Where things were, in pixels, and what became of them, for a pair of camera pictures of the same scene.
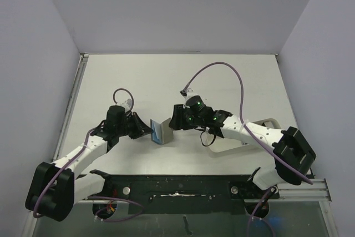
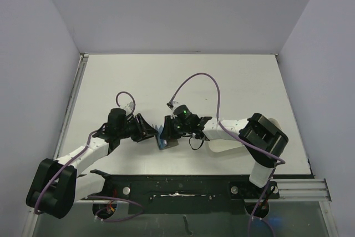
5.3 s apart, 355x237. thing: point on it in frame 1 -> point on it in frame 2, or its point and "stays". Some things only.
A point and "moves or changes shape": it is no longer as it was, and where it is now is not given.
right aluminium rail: [317, 192] stays
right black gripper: [179, 117] -> [169, 128]
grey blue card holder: [161, 133] moves or changes shape
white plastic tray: [219, 143] stays
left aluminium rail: [71, 105] stays
